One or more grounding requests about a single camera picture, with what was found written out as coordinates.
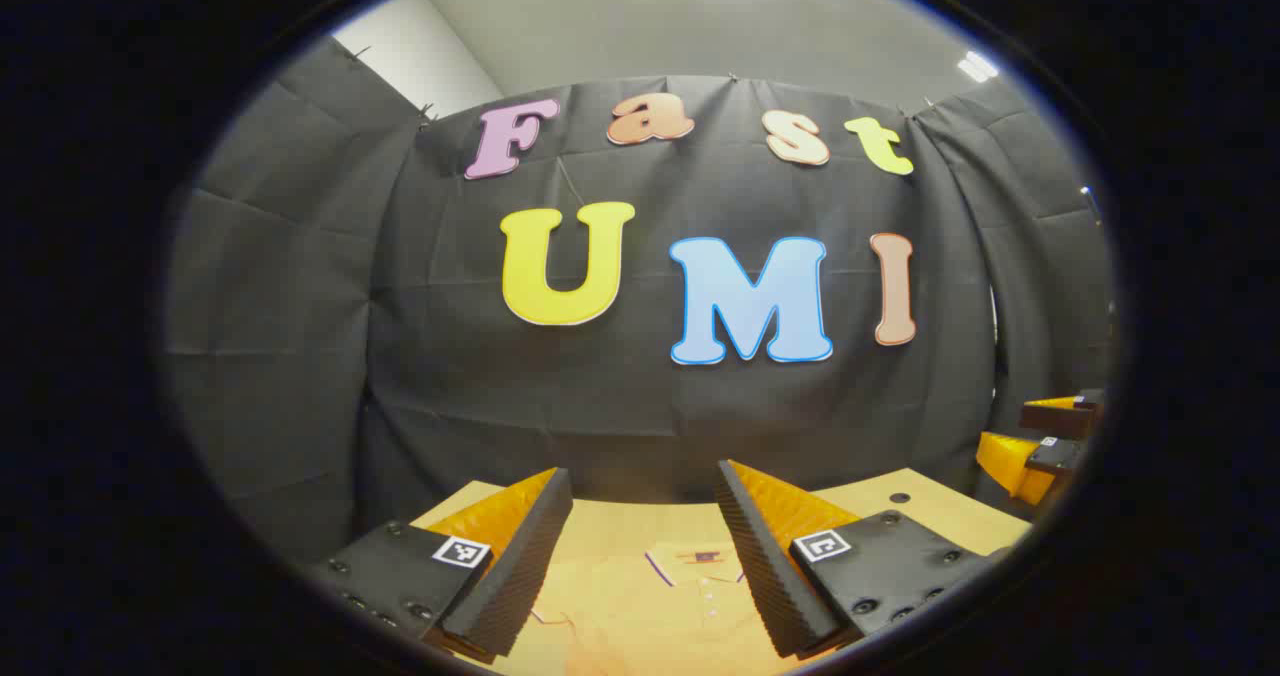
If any black backdrop cloth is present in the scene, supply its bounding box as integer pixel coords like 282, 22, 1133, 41
160, 36, 1116, 567

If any orange polo T-shirt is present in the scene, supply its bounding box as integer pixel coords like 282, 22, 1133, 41
495, 541, 801, 676

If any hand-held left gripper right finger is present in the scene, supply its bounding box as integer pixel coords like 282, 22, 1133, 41
714, 459, 1011, 659

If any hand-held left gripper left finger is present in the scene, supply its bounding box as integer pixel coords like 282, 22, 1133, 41
305, 466, 576, 667

